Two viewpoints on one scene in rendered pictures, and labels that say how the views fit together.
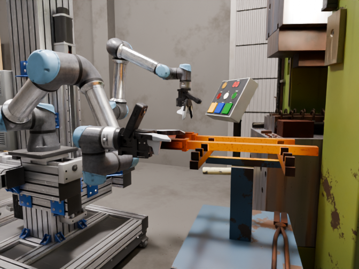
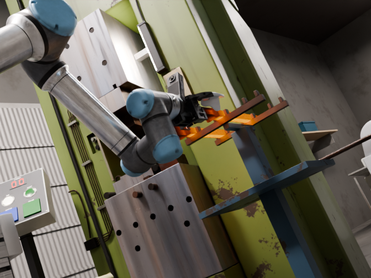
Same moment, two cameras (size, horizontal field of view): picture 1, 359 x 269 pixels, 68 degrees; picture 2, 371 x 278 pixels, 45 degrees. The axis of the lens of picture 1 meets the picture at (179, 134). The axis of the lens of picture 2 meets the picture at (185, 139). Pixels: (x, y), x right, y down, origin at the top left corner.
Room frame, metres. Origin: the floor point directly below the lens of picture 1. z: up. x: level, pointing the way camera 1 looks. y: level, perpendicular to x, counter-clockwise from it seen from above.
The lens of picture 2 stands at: (0.57, 1.34, 0.52)
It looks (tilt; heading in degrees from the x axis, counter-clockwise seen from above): 15 degrees up; 283
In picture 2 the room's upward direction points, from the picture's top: 23 degrees counter-clockwise
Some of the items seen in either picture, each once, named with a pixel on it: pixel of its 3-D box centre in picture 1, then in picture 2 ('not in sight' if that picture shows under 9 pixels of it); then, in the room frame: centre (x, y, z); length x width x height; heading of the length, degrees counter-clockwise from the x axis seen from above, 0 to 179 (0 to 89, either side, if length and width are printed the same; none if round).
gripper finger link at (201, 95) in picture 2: (147, 136); (199, 99); (0.78, 0.10, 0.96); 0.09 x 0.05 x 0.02; 38
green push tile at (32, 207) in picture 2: (227, 109); (32, 208); (1.70, -0.31, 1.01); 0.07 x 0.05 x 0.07; 20
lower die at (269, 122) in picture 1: (314, 122); (154, 180); (1.26, -0.64, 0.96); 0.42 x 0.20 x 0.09; 85
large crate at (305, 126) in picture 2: not in sight; (302, 131); (0.49, -7.39, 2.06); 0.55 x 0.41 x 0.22; 66
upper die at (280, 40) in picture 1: (319, 43); (128, 113); (1.26, -0.64, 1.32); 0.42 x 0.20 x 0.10; 85
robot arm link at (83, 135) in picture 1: (92, 138); (149, 105); (0.87, 0.29, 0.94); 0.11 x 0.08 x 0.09; 74
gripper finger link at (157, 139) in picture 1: (157, 144); (214, 102); (0.75, 0.06, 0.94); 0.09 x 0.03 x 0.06; 38
